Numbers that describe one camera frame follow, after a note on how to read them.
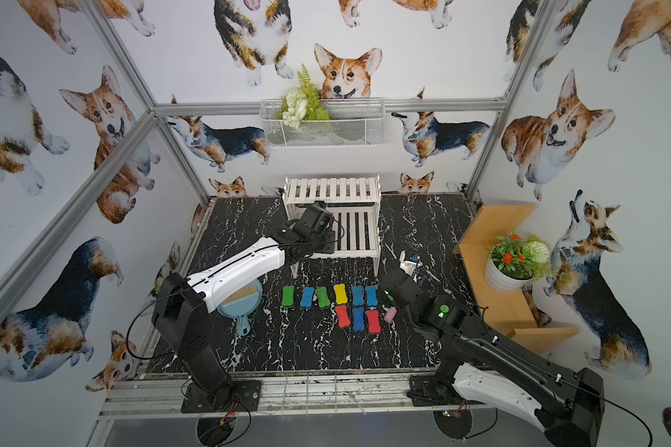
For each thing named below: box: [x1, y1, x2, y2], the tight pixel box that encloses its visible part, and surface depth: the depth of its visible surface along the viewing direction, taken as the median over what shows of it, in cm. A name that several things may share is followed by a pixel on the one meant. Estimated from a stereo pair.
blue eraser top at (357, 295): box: [352, 284, 364, 307], surface depth 93 cm
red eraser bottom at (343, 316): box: [335, 304, 352, 328], surface depth 88 cm
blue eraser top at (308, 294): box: [300, 286, 315, 309], surface depth 94 cm
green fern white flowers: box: [275, 63, 330, 129], surface depth 82 cm
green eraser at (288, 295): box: [281, 284, 296, 307], surface depth 92 cm
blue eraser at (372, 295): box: [365, 284, 379, 307], surface depth 92 cm
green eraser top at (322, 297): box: [314, 286, 331, 308], surface depth 92 cm
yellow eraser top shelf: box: [333, 283, 348, 305], surface depth 94 cm
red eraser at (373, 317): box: [367, 310, 382, 334], surface depth 87 cm
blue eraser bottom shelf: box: [352, 307, 365, 331], surface depth 87 cm
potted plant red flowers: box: [485, 229, 552, 294], surface depth 78 cm
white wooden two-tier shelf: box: [282, 175, 382, 279], surface depth 90 cm
